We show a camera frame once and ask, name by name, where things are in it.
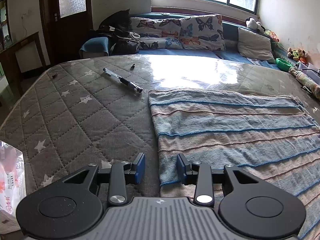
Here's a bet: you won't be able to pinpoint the dark wooden door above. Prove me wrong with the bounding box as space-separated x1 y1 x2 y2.
39 0 93 65

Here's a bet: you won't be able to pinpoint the grey quilted star mat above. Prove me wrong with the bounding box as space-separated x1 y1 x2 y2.
1 55 319 196

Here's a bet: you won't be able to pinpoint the green plastic basin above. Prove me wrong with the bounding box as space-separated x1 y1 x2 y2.
275 58 292 72

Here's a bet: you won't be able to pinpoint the black clear pen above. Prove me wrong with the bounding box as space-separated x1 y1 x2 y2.
103 68 143 94

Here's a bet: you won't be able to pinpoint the colourful plush toys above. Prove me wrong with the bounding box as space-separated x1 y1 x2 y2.
287 47 308 63

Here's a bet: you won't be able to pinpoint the butterfly print pillow right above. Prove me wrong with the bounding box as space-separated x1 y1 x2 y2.
179 14 226 51

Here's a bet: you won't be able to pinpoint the blue chair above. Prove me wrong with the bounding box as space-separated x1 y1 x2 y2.
79 37 109 59

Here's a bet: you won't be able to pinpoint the butterfly print pillow left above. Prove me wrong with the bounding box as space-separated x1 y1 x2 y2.
129 17 183 50

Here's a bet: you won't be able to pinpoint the striped blue beige garment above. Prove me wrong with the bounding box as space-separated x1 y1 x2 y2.
149 89 319 239

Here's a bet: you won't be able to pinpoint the white black plush toy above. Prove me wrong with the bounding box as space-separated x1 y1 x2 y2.
246 17 266 33

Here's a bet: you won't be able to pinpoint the grey white cushion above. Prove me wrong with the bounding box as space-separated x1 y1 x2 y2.
238 28 275 63

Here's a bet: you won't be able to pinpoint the butterfly print pillow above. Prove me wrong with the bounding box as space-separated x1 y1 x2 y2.
179 14 226 51
129 17 183 50

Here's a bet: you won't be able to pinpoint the clear plastic storage box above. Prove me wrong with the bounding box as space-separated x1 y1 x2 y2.
296 61 320 84

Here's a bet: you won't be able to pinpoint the white pink plastic bag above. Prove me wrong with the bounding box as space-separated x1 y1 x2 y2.
0 141 27 235

